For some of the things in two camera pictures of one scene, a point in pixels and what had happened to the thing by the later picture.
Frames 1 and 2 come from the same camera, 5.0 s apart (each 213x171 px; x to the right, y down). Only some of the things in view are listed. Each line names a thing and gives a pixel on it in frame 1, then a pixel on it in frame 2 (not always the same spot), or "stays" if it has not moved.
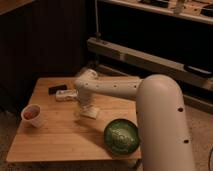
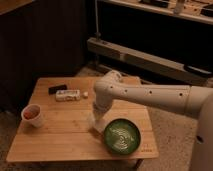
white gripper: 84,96 to 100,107
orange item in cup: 31,113 stays
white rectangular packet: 66,95 stays
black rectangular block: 53,90 stays
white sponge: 89,111 to 100,124
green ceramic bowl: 121,136 stays
